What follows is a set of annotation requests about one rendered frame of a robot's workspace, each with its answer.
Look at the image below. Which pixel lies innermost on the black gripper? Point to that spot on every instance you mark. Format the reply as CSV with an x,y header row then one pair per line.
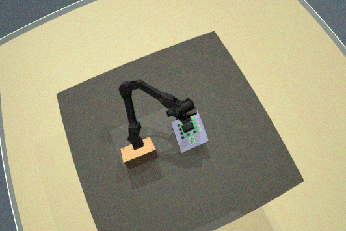
x,y
187,127

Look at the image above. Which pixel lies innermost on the light grey switch panel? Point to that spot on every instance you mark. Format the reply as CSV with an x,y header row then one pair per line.
x,y
192,139

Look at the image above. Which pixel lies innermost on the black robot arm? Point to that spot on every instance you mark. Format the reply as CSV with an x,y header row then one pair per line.
x,y
177,107

